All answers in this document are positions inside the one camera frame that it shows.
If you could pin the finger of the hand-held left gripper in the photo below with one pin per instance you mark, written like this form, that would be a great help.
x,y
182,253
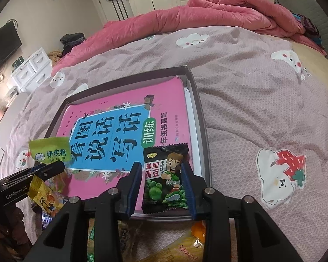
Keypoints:
x,y
37,167
53,170

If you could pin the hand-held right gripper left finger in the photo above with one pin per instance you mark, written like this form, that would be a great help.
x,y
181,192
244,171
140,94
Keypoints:
x,y
135,188

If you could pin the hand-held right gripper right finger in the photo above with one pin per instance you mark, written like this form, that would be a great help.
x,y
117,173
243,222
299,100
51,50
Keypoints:
x,y
187,191

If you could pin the black green pea snack packet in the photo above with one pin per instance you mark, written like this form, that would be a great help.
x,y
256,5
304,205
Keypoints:
x,y
164,180

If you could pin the grey shallow cardboard box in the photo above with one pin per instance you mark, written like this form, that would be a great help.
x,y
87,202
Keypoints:
x,y
199,109

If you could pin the person's left forearm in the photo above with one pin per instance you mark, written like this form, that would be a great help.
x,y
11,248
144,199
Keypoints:
x,y
13,223

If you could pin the small orange snack packet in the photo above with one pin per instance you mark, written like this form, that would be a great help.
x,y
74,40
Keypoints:
x,y
198,228

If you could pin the long yellow snack packet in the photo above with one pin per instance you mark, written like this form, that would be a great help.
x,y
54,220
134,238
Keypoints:
x,y
175,251

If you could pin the green yellow cake packet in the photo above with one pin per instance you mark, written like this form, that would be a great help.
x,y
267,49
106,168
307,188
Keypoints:
x,y
90,237

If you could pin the group of small jars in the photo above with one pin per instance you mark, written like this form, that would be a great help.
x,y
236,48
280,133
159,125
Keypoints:
x,y
2,101

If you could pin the pink book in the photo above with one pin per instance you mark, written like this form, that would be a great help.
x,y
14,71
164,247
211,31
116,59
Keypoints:
x,y
112,109

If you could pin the white drawer cabinet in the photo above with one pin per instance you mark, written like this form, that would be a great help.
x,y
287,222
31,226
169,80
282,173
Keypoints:
x,y
30,71

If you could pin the dark green bottles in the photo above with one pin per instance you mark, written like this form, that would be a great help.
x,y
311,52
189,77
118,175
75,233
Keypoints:
x,y
18,62

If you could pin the beige fuzzy blanket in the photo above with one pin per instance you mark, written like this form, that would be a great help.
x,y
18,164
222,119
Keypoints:
x,y
54,57

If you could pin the black television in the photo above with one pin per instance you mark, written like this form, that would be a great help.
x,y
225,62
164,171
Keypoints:
x,y
2,49

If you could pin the pile of dark clothes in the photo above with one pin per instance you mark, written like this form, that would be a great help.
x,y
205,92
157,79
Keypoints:
x,y
71,42

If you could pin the pink quilt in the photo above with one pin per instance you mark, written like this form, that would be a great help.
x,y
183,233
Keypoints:
x,y
207,13

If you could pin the dark striped clothes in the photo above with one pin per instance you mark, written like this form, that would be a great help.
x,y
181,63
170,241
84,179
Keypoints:
x,y
308,24

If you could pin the grey quilted headboard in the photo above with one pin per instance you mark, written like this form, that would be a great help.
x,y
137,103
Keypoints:
x,y
311,8

